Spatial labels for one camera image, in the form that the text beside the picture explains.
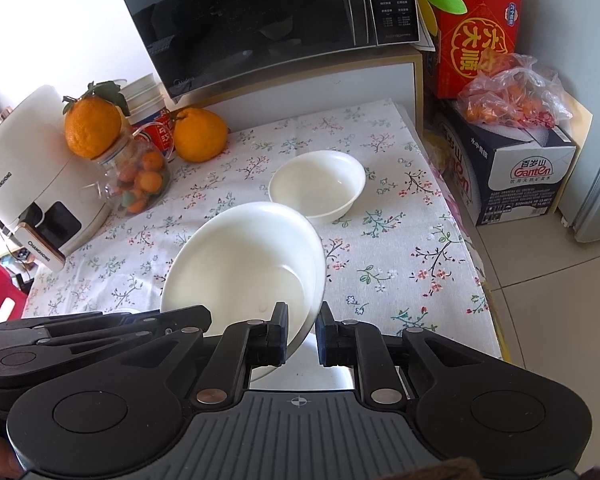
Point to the white air fryer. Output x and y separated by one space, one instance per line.
20 160

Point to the white bowl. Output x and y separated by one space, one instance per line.
315 185

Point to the white container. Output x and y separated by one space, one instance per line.
145 95

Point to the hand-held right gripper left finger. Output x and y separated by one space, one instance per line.
277 337

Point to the large orange with leaves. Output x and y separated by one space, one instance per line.
92 127

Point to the black microwave oven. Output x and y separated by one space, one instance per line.
255 10

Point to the dark water bottle carton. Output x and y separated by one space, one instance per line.
520 175

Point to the floral tablecloth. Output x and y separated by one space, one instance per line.
405 260

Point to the red and white cup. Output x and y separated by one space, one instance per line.
155 135

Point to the red gift box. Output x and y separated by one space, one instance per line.
475 35

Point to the glass jar of small oranges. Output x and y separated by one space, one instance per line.
135 180

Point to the white oval plate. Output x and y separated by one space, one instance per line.
230 260

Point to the plastic bag of small oranges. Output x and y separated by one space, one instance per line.
510 95

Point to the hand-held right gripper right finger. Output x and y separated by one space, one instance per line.
325 340

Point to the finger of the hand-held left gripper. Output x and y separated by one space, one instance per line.
105 342
130 316

